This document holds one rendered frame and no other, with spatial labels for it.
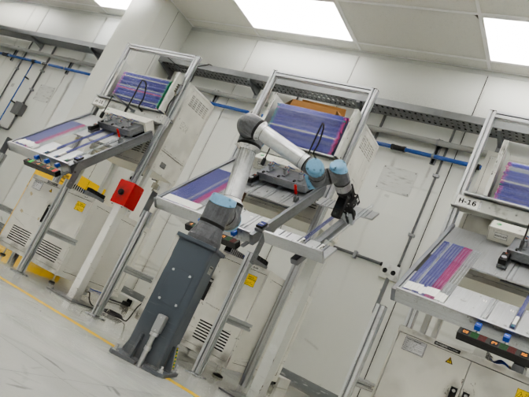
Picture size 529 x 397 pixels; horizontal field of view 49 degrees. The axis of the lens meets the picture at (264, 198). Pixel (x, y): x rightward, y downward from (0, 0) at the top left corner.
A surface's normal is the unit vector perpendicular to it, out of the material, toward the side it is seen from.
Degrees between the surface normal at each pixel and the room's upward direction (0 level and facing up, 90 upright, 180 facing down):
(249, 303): 90
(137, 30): 90
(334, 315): 90
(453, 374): 90
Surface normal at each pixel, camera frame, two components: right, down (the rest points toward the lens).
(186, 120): 0.80, 0.27
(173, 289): -0.12, -0.25
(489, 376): -0.42, -0.37
